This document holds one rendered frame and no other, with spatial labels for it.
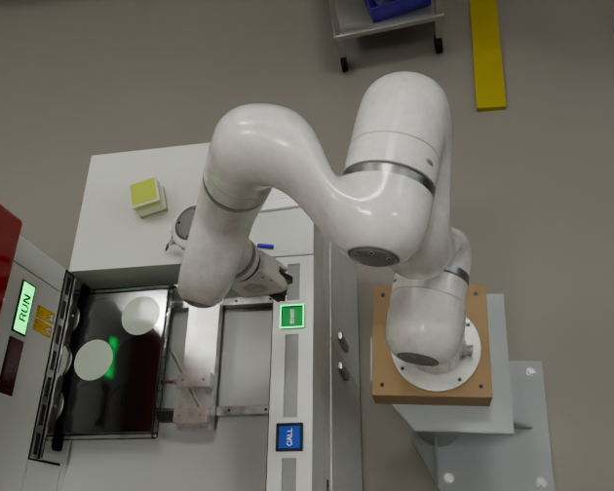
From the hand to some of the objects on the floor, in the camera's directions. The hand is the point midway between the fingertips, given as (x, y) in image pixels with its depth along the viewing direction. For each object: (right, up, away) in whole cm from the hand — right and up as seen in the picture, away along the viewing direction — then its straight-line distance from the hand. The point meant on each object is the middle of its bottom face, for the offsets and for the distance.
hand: (277, 291), depth 124 cm
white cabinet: (-4, -49, +104) cm, 115 cm away
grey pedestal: (+62, -52, +88) cm, 119 cm away
